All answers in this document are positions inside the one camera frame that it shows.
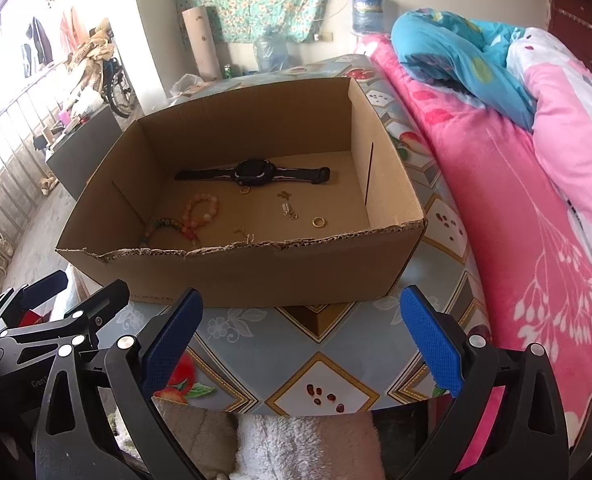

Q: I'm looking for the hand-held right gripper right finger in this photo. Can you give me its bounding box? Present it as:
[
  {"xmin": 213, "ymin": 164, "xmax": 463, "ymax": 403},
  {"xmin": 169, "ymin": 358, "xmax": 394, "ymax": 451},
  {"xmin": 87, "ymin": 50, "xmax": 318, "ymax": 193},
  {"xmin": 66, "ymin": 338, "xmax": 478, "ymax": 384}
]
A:
[{"xmin": 398, "ymin": 285, "xmax": 569, "ymax": 480}]

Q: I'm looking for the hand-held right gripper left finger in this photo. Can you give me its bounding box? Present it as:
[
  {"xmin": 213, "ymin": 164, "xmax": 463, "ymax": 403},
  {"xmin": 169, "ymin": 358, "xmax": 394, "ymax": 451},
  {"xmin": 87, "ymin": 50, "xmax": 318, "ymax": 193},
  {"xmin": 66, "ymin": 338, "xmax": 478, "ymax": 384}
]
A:
[{"xmin": 33, "ymin": 287, "xmax": 204, "ymax": 480}]

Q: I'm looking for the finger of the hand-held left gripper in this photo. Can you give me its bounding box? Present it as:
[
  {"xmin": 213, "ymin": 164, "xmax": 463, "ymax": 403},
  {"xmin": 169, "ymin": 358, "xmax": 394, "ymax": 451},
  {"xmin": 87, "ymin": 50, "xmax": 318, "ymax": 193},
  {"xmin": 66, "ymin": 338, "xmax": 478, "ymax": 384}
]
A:
[
  {"xmin": 0, "ymin": 271, "xmax": 69, "ymax": 334},
  {"xmin": 0, "ymin": 279, "xmax": 130, "ymax": 357}
]

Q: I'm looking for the brown cardboard box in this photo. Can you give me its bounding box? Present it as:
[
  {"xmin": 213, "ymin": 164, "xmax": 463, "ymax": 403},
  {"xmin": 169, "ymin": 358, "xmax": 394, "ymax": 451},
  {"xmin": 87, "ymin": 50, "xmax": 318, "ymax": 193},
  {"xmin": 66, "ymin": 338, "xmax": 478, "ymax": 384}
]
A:
[{"xmin": 56, "ymin": 77, "xmax": 428, "ymax": 308}]

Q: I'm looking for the multicoloured bead bracelet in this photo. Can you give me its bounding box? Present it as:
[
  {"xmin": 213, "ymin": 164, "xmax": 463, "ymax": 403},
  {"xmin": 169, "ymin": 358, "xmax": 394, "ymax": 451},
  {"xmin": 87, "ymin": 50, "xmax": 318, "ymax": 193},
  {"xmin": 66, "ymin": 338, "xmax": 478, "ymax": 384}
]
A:
[{"xmin": 140, "ymin": 216, "xmax": 202, "ymax": 250}]

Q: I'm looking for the pink bead bracelet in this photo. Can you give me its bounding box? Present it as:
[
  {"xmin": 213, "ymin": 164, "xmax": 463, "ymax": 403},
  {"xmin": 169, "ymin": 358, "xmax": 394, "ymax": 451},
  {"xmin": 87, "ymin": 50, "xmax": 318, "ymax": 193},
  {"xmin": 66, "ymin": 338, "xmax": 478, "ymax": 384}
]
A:
[{"xmin": 183, "ymin": 194, "xmax": 222, "ymax": 235}]

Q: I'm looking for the fruit print tablecloth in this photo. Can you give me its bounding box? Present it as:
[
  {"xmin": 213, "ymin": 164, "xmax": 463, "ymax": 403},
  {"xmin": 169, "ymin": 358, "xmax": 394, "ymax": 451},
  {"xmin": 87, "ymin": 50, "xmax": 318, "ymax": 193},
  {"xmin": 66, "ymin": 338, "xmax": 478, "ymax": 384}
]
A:
[{"xmin": 66, "ymin": 52, "xmax": 493, "ymax": 417}]

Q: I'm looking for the metal window railing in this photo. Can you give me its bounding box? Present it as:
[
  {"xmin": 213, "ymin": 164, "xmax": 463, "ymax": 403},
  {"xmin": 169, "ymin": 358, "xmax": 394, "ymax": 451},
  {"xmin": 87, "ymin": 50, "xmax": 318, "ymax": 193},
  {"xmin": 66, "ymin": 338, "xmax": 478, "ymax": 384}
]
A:
[{"xmin": 0, "ymin": 60, "xmax": 77, "ymax": 302}]

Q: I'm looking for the grey cabinet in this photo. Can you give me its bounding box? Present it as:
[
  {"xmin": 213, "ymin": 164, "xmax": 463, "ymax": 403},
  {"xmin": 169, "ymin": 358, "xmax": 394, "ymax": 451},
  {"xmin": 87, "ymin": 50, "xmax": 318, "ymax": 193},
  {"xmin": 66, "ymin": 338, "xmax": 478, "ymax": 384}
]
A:
[{"xmin": 46, "ymin": 105, "xmax": 125, "ymax": 202}]

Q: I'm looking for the white fleece garment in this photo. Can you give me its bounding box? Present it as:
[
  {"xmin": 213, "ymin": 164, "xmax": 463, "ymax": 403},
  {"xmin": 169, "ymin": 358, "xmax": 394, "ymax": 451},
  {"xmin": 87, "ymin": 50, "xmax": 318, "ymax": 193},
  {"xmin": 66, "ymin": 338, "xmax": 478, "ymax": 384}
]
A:
[{"xmin": 151, "ymin": 400, "xmax": 388, "ymax": 480}]

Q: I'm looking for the black wristwatch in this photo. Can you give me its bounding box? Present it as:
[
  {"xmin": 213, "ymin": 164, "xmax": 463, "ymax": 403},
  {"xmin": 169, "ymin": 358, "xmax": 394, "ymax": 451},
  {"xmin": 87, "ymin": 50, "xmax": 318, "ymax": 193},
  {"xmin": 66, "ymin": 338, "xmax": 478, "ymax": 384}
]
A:
[{"xmin": 174, "ymin": 158, "xmax": 332, "ymax": 190}]

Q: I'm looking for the wheelchair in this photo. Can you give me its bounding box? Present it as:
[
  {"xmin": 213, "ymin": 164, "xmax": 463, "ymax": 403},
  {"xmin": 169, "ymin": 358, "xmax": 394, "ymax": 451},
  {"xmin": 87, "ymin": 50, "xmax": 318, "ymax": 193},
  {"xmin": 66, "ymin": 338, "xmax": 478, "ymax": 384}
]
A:
[{"xmin": 98, "ymin": 55, "xmax": 140, "ymax": 121}]

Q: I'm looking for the white plastic bag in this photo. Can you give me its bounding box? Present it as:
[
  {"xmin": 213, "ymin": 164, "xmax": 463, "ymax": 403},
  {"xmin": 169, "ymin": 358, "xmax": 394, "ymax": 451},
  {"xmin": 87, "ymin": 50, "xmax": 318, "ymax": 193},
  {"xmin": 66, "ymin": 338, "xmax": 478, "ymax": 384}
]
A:
[{"xmin": 168, "ymin": 74, "xmax": 212, "ymax": 104}]

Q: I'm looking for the pile of clothes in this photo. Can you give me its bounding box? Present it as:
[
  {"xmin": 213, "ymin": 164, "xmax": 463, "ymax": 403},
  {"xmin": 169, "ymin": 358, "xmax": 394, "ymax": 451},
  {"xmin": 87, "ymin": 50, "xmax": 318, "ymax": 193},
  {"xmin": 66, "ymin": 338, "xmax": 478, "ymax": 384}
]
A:
[{"xmin": 66, "ymin": 17, "xmax": 117, "ymax": 94}]

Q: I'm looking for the pink white quilt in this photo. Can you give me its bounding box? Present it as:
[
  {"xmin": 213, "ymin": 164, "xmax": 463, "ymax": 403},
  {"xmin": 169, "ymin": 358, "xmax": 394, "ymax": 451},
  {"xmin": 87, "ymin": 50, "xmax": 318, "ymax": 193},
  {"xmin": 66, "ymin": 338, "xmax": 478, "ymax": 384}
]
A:
[{"xmin": 505, "ymin": 26, "xmax": 592, "ymax": 287}]

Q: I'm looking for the dark hanging jacket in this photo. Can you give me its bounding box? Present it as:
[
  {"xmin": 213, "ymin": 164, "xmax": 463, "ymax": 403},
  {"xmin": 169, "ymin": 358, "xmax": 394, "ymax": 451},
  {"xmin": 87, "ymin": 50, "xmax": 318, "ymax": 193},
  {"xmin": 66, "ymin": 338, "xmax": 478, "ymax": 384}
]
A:
[{"xmin": 21, "ymin": 15, "xmax": 55, "ymax": 79}]

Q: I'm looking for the beige cardboard tube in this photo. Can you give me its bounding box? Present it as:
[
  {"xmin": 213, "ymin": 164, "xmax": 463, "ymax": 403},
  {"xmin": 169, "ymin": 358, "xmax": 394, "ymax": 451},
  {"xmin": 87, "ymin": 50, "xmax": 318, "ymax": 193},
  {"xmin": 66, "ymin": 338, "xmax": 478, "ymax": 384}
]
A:
[{"xmin": 182, "ymin": 5, "xmax": 218, "ymax": 84}]

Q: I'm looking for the blue patterned pillow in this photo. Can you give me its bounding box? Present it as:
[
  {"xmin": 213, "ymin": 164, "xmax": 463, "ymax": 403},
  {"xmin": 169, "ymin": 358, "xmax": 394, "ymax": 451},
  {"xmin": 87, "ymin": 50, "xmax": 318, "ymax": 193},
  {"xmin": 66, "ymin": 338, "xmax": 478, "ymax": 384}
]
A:
[{"xmin": 391, "ymin": 8, "xmax": 538, "ymax": 132}]

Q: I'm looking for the blue water bottle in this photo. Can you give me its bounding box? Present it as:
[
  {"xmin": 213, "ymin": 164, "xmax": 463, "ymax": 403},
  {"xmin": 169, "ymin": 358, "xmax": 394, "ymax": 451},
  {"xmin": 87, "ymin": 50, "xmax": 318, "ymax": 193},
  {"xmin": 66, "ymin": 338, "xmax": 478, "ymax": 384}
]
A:
[{"xmin": 351, "ymin": 0, "xmax": 386, "ymax": 36}]

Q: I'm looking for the dark red door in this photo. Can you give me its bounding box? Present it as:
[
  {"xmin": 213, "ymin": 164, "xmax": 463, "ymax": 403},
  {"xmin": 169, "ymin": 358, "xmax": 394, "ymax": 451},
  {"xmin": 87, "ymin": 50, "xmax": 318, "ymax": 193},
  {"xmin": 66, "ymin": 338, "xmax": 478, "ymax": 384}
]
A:
[{"xmin": 546, "ymin": 0, "xmax": 592, "ymax": 74}]

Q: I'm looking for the green floral wall cloth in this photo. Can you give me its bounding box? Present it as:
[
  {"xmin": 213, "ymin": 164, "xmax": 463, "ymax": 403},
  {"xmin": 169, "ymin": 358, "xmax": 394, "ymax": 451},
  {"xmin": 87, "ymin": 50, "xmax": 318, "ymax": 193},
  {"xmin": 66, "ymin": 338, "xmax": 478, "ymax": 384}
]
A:
[{"xmin": 177, "ymin": 0, "xmax": 342, "ymax": 44}]

